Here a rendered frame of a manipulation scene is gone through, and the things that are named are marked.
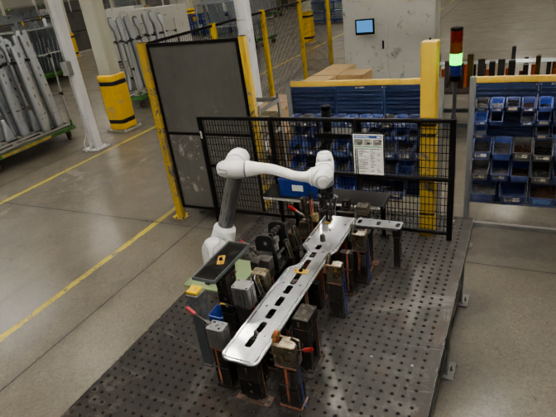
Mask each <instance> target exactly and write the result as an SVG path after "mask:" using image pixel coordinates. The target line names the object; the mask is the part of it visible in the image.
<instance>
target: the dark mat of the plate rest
mask: <svg viewBox="0 0 556 417"><path fill-rule="evenodd" d="M246 246H247V244H241V243H235V242H229V243H228V244H227V245H226V246H224V247H223V248H222V249H221V250H220V251H219V252H218V253H217V254H216V255H215V256H214V257H213V258H212V259H211V260H210V261H209V262H208V263H207V264H206V265H205V266H204V267H203V268H202V269H201V270H200V271H199V272H198V273H197V274H196V275H195V276H194V277H197V278H202V279H206V280H215V279H216V278H217V277H218V276H219V275H220V274H221V273H222V272H223V271H224V270H225V269H226V268H227V267H228V265H229V264H230V263H231V262H232V261H233V260H234V259H235V258H236V257H237V256H238V255H239V254H240V253H241V252H242V250H243V249H244V248H245V247H246ZM223 255H225V260H224V264H221V265H217V261H218V256H223Z"/></svg>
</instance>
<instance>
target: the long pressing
mask: <svg viewBox="0 0 556 417"><path fill-rule="evenodd" d="M332 217H333V218H334V220H333V221H332V222H331V224H330V225H328V224H324V223H325V222H326V215H325V216H324V217H323V218H322V219H321V221H320V222H319V223H318V225H317V226H316V227H315V229H314V230H313V231H312V233H311V234H310V235H309V236H308V237H307V239H306V240H305V241H304V243H303V245H302V246H303V248H304V249H305V251H306V254H305V255H304V257H303V258H302V259H301V261H300V262H299V263H298V264H296V265H293V266H289V267H287V268H285V270H284V271H283V272H282V274H281V275H280V277H279V278H278V279H277V281H276V282H275V284H274V285H273V286H272V287H271V288H270V289H269V291H268V292H267V293H266V295H265V296H264V298H263V299H262V300H261V302H260V303H259V304H258V306H257V307H256V308H255V309H254V310H253V311H252V313H251V314H250V316H249V317H248V318H247V320H246V321H245V323H244V324H243V325H242V326H241V327H240V329H239V330H238V331H237V333H236V334H235V335H234V337H233V338H232V339H231V341H230V342H229V343H228V345H227V346H226V347H225V348H224V349H223V351H222V357H223V359H224V360H225V361H229V362H234V363H237V364H241V365H243V366H247V367H254V366H256V365H258V364H259V363H260V362H261V360H262V359H263V357H264V356H265V355H266V353H267V351H268V350H269V348H270V347H271V341H272V338H271V335H272V333H273V332H274V330H275V329H278V330H280V331H281V330H282V329H283V328H284V326H285V324H286V322H287V321H288V319H289V318H290V316H291V315H292V314H293V312H294V311H295V309H296V307H297V306H298V304H299V303H300V301H301V300H302V298H303V297H304V295H305V293H306V292H307V290H308V289H309V287H310V286H311V285H312V283H313V282H314V280H315V278H316V277H317V275H318V273H319V272H320V271H321V269H322V268H323V266H324V262H325V260H324V258H325V255H326V254H327V252H330V253H331V254H332V255H333V254H334V253H336V252H337V251H338V250H339V248H340V247H341V246H342V244H343V242H344V241H345V239H346V238H347V236H348V234H349V230H350V227H349V225H350V222H351V221H352V220H354V221H357V220H356V219H355V218H350V217H342V216H332ZM329 228H330V229H331V231H329ZM321 233H323V234H324V235H325V240H326V241H325V242H321V241H320V234H321ZM318 245H320V246H321V248H320V249H315V248H316V247H317V246H318ZM313 252H314V253H316V255H315V256H314V257H309V256H310V255H311V253H313ZM332 255H331V256H332ZM306 261H311V262H310V263H309V265H308V266H307V268H306V269H305V270H309V272H308V273H307V274H302V275H301V276H300V278H299V279H298V280H297V282H296V283H295V284H294V285H292V284H291V283H290V282H291V281H292V280H293V279H294V277H295V276H296V274H300V273H295V272H293V270H294V269H295V268H299V269H300V268H301V267H302V266H303V264H304V263H305V262H306ZM283 282H285V283H283ZM288 286H293V288H292V289H291V291H290V292H289V294H284V291H285V289H286V288H287V287H288ZM280 297H282V298H285V299H284V300H283V302H282V303H281V305H280V306H277V305H275V303H276V302H277V300H278V299H279V298H280ZM266 305H267V306H266ZM272 309H274V310H276V312H275V313H274V314H273V316H272V317H271V319H266V316H267V315H268V314H269V312H270V311H271V310H272ZM261 323H266V324H267V325H266V326H265V327H264V328H263V330H262V331H261V332H260V333H259V334H258V335H257V336H254V335H253V334H254V333H253V331H254V330H257V329H258V327H259V326H260V324H261ZM247 332H248V333H247ZM251 337H256V338H257V339H256V341H255V342H254V343H253V344H252V346H251V347H245V345H246V344H247V342H248V341H249V339H250V338H251Z"/></svg>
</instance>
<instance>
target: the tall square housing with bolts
mask: <svg viewBox="0 0 556 417"><path fill-rule="evenodd" d="M231 290H232V297H233V302H234V305H237V306H240V308H238V307H236V308H237V315H238V319H239V328H240V327H241V326H242V325H243V324H244V323H245V321H246V320H247V318H248V317H249V316H250V314H251V313H252V311H253V310H254V309H255V308H256V302H257V299H256V290H255V286H254V282H253V281H249V280H241V279H237V280H236V281H235V282H234V284H233V285H232V286H231Z"/></svg>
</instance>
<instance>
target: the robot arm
mask: <svg viewBox="0 0 556 417"><path fill-rule="evenodd" d="M217 173H218V175H220V176H222V177H224V178H226V183H225V187H224V192H223V201H222V205H221V210H220V214H219V220H218V222H217V223H215V224H214V226H213V231H212V235H211V237H210V238H208V239H206V240H205V241H204V244H203V246H202V256H203V261H204V264H205V263H206V262H207V261H208V260H209V259H210V258H211V257H212V256H213V255H214V254H215V253H216V252H217V251H218V250H219V249H220V248H221V247H222V246H223V245H224V244H225V243H226V242H227V241H234V242H235V238H236V228H235V226H234V225H233V221H234V217H235V213H236V208H237V201H238V195H239V191H240V187H241V183H242V178H243V177H249V176H253V175H261V174H270V175H277V176H280V177H283V178H286V179H289V180H295V181H299V182H306V183H309V184H310V185H311V186H315V187H317V188H318V189H320V190H321V193H320V194H318V195H317V197H318V199H319V204H320V208H321V209H322V210H323V211H324V215H326V221H328V213H329V222H331V221H332V220H333V217H332V216H333V211H334V210H335V209H336V204H337V198H338V196H336V195H335V194H334V192H333V184H334V180H333V173H334V162H333V155H332V153H331V152H330V151H320V152H318V154H317V156H316V163H315V167H312V168H310V169H309V170H307V171H303V172H299V171H294V170H290V169H287V168H285V167H282V166H278V165H273V164H269V163H261V162H255V161H250V156H249V154H248V152H247V150H245V149H243V148H239V147H237V148H234V149H232V150H231V151H230V152H229V153H228V155H227V157H226V159H225V160H224V161H220V162H219V163H218V164H217ZM321 196H322V197H323V198H324V203H323V200H322V197H321ZM332 197H333V198H334V201H333V203H332ZM327 200H328V203H329V209H330V210H329V211H328V209H327Z"/></svg>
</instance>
